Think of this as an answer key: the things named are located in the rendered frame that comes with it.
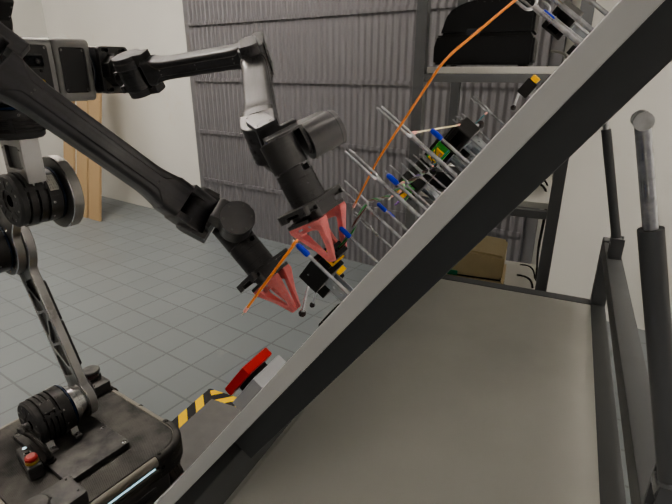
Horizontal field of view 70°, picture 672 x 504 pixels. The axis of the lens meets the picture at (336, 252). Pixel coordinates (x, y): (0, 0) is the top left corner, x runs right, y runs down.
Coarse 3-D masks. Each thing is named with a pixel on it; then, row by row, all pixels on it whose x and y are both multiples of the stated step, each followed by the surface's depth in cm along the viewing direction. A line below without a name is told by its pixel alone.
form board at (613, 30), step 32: (640, 0) 27; (608, 32) 28; (576, 64) 29; (544, 96) 30; (512, 128) 32; (480, 160) 33; (448, 192) 35; (416, 224) 37; (384, 256) 39; (352, 320) 42; (320, 352) 45; (288, 384) 48; (256, 416) 52; (224, 448) 56; (192, 480) 61
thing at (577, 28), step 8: (568, 0) 84; (576, 8) 84; (560, 16) 84; (568, 16) 81; (544, 24) 84; (568, 24) 82; (576, 24) 83; (552, 32) 84; (560, 32) 83; (576, 32) 85; (584, 32) 83
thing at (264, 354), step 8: (264, 352) 59; (256, 360) 57; (264, 360) 58; (248, 368) 56; (256, 368) 56; (240, 376) 56; (248, 376) 56; (232, 384) 57; (240, 384) 56; (232, 392) 57
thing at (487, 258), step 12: (492, 240) 182; (504, 240) 184; (480, 252) 171; (492, 252) 171; (504, 252) 174; (456, 264) 175; (468, 264) 173; (480, 264) 171; (492, 264) 170; (504, 264) 180; (468, 276) 175; (480, 276) 174; (492, 276) 171; (504, 276) 180
